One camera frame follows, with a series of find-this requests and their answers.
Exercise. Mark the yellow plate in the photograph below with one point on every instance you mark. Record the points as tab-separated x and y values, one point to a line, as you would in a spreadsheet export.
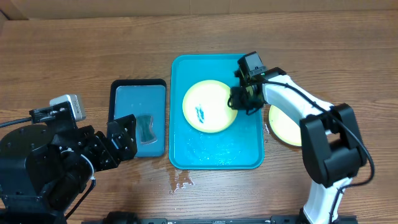
284	127
205	106

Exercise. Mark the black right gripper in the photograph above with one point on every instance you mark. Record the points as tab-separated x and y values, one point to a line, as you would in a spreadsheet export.
239	94

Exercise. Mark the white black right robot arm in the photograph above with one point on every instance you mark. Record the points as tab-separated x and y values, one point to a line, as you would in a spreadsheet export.
332	147

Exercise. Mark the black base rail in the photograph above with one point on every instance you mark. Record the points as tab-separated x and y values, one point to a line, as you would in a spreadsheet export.
126	217

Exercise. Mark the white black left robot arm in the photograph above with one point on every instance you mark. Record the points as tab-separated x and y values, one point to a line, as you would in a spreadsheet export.
45	167

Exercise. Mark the black-rimmed water tray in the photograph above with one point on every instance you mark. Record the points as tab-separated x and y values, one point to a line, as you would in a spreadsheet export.
140	97

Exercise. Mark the teal plastic serving tray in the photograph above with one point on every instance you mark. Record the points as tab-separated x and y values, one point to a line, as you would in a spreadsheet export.
240	146

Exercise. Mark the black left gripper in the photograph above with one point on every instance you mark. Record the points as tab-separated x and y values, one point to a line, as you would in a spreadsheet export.
127	144

